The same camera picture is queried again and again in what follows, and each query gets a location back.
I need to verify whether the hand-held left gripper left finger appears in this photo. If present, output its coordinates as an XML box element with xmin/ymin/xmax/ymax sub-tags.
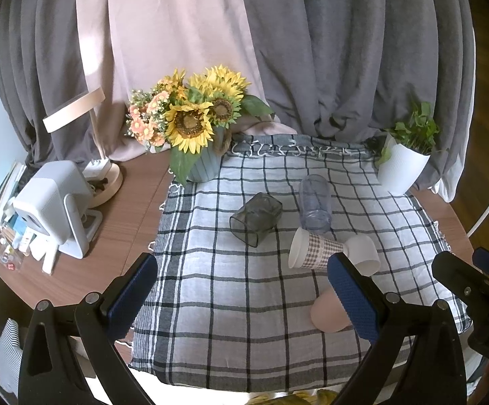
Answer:
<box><xmin>18</xmin><ymin>252</ymin><xmax>158</xmax><ymax>405</ymax></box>

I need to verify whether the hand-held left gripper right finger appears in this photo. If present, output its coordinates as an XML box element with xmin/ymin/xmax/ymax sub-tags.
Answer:
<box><xmin>326</xmin><ymin>252</ymin><xmax>468</xmax><ymax>405</ymax></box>

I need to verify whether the pink cup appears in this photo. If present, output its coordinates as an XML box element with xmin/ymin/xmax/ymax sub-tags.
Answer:
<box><xmin>310</xmin><ymin>290</ymin><xmax>352</xmax><ymax>333</ymax></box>

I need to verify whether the white cup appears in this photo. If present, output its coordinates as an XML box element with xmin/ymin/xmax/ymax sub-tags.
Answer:
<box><xmin>343</xmin><ymin>235</ymin><xmax>381</xmax><ymax>277</ymax></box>

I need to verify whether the plaid paper cup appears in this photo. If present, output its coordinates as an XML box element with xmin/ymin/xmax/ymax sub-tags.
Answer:
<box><xmin>288</xmin><ymin>227</ymin><xmax>348</xmax><ymax>271</ymax></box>

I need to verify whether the clear plastic cup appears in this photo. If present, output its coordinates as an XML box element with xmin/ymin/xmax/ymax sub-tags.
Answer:
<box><xmin>298</xmin><ymin>174</ymin><xmax>333</xmax><ymax>234</ymax></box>

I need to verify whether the dark grey transparent cup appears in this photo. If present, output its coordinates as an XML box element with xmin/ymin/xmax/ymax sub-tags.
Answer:
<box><xmin>229</xmin><ymin>192</ymin><xmax>283</xmax><ymax>248</ymax></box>

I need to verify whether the white projector stand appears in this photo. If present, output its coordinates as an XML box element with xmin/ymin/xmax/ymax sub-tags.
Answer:
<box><xmin>42</xmin><ymin>192</ymin><xmax>103</xmax><ymax>275</ymax></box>

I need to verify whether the black white checked cloth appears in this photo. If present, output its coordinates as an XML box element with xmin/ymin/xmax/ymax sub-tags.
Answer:
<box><xmin>128</xmin><ymin>133</ymin><xmax>470</xmax><ymax>391</ymax></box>

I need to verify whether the yellow cloth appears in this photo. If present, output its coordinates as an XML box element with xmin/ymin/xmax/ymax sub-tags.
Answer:
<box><xmin>248</xmin><ymin>390</ymin><xmax>338</xmax><ymax>405</ymax></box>

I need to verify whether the white ribbed plant pot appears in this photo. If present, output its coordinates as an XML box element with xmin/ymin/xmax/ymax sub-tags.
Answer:
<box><xmin>377</xmin><ymin>133</ymin><xmax>431</xmax><ymax>193</ymax></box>

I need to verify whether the white projector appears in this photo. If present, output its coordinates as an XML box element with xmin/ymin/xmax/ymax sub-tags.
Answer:
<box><xmin>12</xmin><ymin>161</ymin><xmax>94</xmax><ymax>238</ymax></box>

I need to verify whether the white power adapter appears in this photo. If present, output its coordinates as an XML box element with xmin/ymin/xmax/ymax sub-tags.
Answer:
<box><xmin>83</xmin><ymin>158</ymin><xmax>112</xmax><ymax>180</ymax></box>

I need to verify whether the clear plastic container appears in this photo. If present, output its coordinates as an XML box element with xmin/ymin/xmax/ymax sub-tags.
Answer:
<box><xmin>0</xmin><ymin>232</ymin><xmax>28</xmax><ymax>271</ymax></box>

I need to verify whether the striped white cushion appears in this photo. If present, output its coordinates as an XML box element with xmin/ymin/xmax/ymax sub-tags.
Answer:
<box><xmin>0</xmin><ymin>320</ymin><xmax>23</xmax><ymax>395</ymax></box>

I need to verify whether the green leafy plant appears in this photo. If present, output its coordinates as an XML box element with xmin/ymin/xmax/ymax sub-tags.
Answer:
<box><xmin>375</xmin><ymin>101</ymin><xmax>450</xmax><ymax>165</ymax></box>

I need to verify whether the ribbed blue-grey vase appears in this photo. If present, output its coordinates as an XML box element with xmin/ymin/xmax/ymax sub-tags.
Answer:
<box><xmin>184</xmin><ymin>127</ymin><xmax>229</xmax><ymax>183</ymax></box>

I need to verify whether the stack of books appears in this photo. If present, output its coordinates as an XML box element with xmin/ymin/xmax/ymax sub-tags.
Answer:
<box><xmin>0</xmin><ymin>161</ymin><xmax>28</xmax><ymax>229</ymax></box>

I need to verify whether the sunflower bouquet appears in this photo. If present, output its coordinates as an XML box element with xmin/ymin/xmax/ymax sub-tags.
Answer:
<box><xmin>125</xmin><ymin>65</ymin><xmax>275</xmax><ymax>186</ymax></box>

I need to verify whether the white desk lamp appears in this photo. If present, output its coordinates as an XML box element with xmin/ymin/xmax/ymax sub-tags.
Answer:
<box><xmin>43</xmin><ymin>87</ymin><xmax>124</xmax><ymax>209</ymax></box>

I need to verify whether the grey curtain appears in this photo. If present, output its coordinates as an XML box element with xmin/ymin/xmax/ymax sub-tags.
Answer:
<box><xmin>236</xmin><ymin>0</ymin><xmax>477</xmax><ymax>203</ymax></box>
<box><xmin>0</xmin><ymin>0</ymin><xmax>114</xmax><ymax>165</ymax></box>

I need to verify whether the pink curtain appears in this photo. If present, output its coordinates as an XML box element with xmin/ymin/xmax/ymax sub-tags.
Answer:
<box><xmin>76</xmin><ymin>0</ymin><xmax>300</xmax><ymax>163</ymax></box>

